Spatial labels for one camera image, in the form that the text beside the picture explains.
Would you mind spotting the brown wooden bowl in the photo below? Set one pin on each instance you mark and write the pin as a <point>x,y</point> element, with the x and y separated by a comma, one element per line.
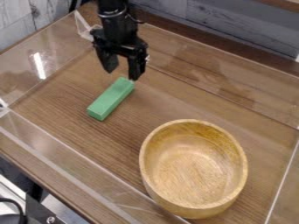
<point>194,168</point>

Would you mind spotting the green rectangular block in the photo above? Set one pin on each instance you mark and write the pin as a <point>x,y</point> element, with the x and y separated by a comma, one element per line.
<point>103,106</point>

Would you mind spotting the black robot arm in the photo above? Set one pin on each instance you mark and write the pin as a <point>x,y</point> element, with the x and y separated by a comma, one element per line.
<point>115,5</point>

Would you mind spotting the clear acrylic front wall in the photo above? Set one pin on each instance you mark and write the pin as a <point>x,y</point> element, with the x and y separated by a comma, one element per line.
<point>102,198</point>

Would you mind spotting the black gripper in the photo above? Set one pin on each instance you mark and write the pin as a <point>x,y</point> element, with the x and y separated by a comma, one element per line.
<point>116,39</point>

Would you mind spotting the clear acrylic corner bracket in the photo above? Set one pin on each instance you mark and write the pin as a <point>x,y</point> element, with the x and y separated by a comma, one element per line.
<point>84,28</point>

